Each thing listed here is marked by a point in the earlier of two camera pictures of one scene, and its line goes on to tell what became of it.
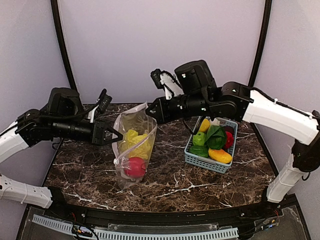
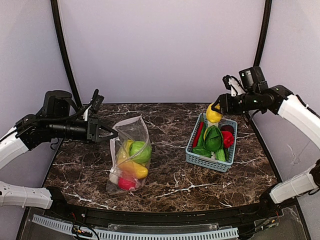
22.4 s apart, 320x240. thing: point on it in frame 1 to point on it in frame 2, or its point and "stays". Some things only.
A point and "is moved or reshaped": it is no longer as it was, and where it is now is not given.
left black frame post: (55, 12) stays
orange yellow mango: (220, 155) to (133, 169)
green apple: (198, 139) to (140, 151)
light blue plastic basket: (206, 162) stays
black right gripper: (161, 110) to (223, 104)
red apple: (135, 167) to (125, 184)
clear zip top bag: (132, 155) is moved or reshaped
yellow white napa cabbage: (136, 145) to (122, 154)
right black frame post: (265, 26) stays
